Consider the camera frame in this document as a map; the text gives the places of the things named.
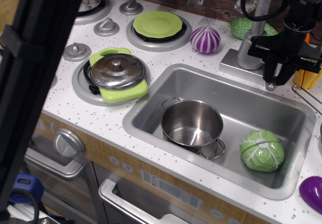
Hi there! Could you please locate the grey back right burner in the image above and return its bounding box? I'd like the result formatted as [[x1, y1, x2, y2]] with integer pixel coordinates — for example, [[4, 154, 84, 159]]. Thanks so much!
[[126, 16, 192, 52]]

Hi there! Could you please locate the green plastic plate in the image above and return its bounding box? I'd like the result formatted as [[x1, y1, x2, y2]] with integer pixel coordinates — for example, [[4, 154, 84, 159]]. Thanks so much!
[[132, 11, 183, 39]]

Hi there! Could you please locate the grey dishwasher door handle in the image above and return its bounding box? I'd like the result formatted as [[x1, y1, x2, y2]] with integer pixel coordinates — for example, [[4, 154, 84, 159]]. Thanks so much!
[[99, 178, 204, 223]]

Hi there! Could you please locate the black coiled cable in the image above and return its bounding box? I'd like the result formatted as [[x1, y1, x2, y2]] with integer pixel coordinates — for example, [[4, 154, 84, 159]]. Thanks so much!
[[11, 187, 42, 224]]

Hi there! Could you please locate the grey stove knob lower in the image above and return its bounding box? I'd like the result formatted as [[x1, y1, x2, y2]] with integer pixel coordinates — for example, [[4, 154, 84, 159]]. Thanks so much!
[[62, 42, 91, 62]]

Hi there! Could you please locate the grey front burner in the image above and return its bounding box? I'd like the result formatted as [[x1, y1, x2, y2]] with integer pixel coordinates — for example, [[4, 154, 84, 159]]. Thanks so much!
[[72, 60, 150, 106]]

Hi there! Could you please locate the grey stove knob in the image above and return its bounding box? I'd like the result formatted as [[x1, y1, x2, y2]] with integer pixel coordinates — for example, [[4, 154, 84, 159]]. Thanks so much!
[[62, 42, 91, 62], [94, 18, 120, 37], [119, 0, 143, 16]]

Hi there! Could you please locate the purple toy eggplant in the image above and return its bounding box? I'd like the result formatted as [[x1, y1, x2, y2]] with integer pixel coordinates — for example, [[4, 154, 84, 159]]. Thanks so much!
[[299, 176, 321, 214]]

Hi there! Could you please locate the grey back left burner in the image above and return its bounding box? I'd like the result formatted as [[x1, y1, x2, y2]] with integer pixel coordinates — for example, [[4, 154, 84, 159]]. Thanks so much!
[[74, 0, 111, 25]]

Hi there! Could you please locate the green plastic cutting board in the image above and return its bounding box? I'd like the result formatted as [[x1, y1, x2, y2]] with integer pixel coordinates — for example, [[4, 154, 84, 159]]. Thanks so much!
[[93, 48, 148, 104]]

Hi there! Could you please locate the steel pot in sink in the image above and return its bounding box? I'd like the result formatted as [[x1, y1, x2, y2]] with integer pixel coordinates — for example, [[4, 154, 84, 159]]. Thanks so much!
[[160, 97, 225, 160]]

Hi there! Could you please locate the grey stove knob edge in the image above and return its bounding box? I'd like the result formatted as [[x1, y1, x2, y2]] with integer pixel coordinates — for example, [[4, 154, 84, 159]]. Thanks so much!
[[50, 75, 58, 89]]

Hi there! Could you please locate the grey stove knob middle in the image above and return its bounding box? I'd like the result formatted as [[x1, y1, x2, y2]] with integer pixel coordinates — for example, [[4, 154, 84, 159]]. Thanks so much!
[[94, 18, 120, 37]]

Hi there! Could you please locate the grey stove knob top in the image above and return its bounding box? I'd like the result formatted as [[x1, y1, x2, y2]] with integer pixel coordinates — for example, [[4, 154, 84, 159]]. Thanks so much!
[[119, 0, 143, 16]]

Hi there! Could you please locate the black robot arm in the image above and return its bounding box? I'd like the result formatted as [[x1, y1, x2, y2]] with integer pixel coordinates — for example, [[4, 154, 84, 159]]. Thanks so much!
[[248, 0, 321, 91]]

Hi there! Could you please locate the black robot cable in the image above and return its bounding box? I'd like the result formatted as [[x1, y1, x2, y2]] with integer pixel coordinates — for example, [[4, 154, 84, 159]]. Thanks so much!
[[240, 0, 290, 22]]

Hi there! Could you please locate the grey sink basin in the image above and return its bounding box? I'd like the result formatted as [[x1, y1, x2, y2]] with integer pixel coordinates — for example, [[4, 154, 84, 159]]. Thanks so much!
[[123, 64, 316, 200]]

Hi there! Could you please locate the green toy cabbage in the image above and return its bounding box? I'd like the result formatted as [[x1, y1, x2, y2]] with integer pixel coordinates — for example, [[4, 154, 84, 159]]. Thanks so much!
[[239, 130, 285, 173]]

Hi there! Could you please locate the yellow toy bell pepper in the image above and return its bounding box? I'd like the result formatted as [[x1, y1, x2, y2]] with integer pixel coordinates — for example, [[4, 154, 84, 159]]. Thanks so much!
[[293, 69, 321, 90]]

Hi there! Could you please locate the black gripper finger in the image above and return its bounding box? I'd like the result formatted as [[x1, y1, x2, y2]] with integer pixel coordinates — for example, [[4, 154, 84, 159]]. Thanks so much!
[[276, 64, 297, 86], [263, 60, 277, 82]]

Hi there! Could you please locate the black camera frame post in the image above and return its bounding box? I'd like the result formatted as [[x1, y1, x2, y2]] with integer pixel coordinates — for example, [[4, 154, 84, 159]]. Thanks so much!
[[1, 0, 82, 212]]

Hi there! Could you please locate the steel pot lid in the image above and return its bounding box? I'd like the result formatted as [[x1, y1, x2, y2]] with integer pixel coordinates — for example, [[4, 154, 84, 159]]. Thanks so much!
[[90, 53, 146, 91]]

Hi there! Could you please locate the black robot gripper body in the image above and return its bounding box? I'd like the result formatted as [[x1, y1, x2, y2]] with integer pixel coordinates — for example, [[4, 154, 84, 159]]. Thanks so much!
[[248, 16, 321, 73]]

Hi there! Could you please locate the green toy artichoke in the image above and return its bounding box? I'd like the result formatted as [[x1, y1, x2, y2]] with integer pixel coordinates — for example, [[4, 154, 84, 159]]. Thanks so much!
[[227, 17, 278, 40]]

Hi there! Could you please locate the steel wire utensil handle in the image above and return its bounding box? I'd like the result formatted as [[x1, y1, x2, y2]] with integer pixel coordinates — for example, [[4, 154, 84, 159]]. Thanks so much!
[[291, 85, 321, 115]]

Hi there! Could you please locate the blue clamp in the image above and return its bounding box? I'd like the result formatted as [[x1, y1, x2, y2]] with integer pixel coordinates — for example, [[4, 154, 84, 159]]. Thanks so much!
[[9, 173, 44, 204]]

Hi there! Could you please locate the silver faucet lever handle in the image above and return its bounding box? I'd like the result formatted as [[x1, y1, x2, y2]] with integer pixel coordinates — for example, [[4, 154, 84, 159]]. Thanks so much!
[[266, 63, 283, 92]]

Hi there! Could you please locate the grey oven door handle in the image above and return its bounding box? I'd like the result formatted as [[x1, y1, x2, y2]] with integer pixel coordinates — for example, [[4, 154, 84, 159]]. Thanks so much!
[[25, 148, 85, 182]]

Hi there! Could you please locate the grey burner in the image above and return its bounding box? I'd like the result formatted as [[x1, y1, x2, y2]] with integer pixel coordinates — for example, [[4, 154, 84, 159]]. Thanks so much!
[[72, 60, 150, 106], [74, 0, 111, 25], [126, 16, 192, 52]]

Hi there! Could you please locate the hanging steel ladle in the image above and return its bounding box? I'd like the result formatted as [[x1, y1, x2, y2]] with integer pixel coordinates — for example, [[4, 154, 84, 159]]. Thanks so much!
[[234, 0, 257, 14]]

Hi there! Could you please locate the purple white toy onion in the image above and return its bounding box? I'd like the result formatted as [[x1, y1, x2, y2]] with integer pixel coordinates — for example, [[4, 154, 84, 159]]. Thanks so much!
[[190, 26, 221, 54]]

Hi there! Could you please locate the round grey oven dial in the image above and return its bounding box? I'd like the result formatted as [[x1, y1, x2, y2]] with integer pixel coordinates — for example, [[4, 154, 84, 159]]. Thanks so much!
[[53, 128, 86, 158]]

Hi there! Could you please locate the orange toy carrot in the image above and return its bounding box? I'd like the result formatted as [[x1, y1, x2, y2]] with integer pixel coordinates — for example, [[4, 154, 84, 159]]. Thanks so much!
[[305, 33, 310, 44]]

